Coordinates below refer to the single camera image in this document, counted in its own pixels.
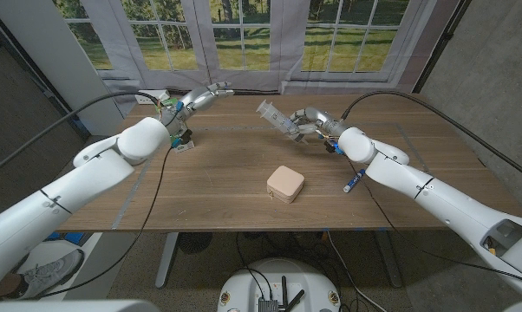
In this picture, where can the green straws package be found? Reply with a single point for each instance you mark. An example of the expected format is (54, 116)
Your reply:
(169, 102)

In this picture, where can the white table leg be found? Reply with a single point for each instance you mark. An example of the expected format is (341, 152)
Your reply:
(167, 255)
(389, 260)

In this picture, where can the black round floor disc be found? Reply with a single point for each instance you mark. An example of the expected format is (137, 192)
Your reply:
(194, 242)

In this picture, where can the black backdrop stand pole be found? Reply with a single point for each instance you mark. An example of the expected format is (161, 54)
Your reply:
(441, 43)

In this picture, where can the pink square box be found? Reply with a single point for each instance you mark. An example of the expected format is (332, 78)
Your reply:
(285, 182)

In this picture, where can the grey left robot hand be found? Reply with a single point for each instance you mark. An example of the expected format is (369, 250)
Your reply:
(198, 100)

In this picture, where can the white power strip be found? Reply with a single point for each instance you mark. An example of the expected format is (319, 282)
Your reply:
(150, 99)

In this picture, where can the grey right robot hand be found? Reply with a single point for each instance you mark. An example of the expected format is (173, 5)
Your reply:
(319, 121)

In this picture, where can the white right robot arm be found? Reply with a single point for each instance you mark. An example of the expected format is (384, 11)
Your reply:
(417, 186)

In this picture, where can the white pillar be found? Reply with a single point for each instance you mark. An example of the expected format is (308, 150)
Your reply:
(61, 56)

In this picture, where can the blue right wrist clip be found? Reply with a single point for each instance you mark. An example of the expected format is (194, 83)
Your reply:
(338, 148)

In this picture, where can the blue left wrist clip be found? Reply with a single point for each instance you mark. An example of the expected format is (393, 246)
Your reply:
(174, 141)

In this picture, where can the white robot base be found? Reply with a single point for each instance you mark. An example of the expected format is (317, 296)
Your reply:
(248, 290)

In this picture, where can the grey sneaker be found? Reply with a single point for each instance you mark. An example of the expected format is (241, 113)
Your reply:
(53, 273)

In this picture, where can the blue and white marker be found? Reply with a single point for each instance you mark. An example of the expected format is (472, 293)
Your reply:
(352, 183)

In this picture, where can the large clear plastic syringe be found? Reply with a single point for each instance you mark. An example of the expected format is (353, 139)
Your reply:
(276, 116)

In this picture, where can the printed window backdrop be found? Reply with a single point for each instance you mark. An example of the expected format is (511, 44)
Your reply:
(243, 43)

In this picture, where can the blue wrist clip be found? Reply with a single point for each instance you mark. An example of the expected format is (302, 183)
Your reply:
(174, 141)
(338, 148)

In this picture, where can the person's bare leg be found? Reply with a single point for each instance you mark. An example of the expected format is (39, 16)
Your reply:
(5, 291)

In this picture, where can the white floor mat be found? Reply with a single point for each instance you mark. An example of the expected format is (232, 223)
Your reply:
(48, 251)

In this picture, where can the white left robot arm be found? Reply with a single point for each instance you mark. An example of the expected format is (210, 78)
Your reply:
(92, 177)

